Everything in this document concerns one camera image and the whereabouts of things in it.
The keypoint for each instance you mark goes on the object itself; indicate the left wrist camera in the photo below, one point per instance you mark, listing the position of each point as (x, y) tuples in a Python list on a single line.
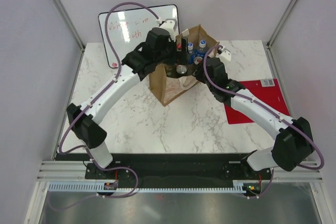
[(171, 25)]

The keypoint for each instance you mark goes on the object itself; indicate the brown canvas tote bag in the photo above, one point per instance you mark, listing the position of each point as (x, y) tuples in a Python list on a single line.
[(165, 83)]

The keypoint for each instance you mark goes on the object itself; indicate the white cable duct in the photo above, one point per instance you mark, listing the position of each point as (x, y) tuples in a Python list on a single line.
[(109, 186)]

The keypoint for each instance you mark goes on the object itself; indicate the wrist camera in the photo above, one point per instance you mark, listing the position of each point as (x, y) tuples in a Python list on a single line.
[(171, 25), (224, 54)]

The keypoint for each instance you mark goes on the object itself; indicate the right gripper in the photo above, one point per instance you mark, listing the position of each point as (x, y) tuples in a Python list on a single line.
[(198, 73)]

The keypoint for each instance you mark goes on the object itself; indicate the black and yellow can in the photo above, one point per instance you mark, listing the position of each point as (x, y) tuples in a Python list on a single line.
[(181, 69)]

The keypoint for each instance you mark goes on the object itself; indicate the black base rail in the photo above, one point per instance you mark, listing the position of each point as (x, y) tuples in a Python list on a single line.
[(177, 170)]

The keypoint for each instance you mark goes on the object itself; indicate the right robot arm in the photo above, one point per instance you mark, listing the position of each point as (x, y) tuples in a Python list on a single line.
[(293, 138)]

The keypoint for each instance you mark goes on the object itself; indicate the silver beverage can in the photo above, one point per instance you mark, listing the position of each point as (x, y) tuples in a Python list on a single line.
[(198, 59)]

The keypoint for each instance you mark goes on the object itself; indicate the blue-label water bottle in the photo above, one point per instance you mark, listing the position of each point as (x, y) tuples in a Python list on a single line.
[(201, 49), (191, 53)]

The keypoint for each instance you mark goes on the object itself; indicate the white dry-erase board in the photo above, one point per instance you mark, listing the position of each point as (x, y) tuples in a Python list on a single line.
[(123, 30)]

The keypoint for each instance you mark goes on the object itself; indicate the Coca-Cola glass bottle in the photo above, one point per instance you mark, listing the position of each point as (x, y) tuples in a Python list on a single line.
[(179, 47)]

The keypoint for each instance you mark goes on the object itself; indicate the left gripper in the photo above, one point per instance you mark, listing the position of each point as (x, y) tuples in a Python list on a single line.
[(179, 57)]

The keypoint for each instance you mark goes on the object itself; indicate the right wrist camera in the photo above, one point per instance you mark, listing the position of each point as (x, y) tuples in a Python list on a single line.
[(224, 54)]

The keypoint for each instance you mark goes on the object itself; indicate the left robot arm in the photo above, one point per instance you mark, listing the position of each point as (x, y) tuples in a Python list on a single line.
[(85, 119)]

